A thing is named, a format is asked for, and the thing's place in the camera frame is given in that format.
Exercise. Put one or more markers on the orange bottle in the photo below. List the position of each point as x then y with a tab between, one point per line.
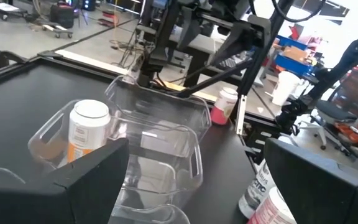
89	130

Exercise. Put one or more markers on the office chair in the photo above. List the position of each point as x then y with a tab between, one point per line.
334	110

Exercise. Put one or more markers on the white metal bracket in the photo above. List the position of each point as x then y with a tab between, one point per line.
241	115

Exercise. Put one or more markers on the black case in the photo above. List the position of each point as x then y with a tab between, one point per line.
61	15

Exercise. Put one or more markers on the black frame strut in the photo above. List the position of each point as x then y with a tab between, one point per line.
259	56
216	77

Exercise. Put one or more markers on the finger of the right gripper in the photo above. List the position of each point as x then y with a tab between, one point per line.
191	25
235	43

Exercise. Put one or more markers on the clear plastic bin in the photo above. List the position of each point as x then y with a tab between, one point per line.
154	216
166	174
166	105

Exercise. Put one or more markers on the light wooden base board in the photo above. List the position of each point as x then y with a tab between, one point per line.
89	61

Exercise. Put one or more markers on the cardboard box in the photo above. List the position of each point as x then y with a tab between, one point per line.
295	53

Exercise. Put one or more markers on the flat dolly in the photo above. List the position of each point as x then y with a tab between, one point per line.
56	28
6	7

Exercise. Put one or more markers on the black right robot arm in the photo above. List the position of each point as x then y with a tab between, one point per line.
157	46

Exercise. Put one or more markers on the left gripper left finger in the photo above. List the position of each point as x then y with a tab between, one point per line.
89	186

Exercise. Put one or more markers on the red bottle white cap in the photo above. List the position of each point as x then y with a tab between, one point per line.
224	105

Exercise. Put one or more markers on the black device with lights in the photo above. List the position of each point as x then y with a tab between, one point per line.
88	4

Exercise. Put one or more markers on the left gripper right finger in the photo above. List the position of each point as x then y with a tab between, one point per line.
322	199

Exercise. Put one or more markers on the red and white Spindrift can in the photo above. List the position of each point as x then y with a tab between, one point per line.
272	211

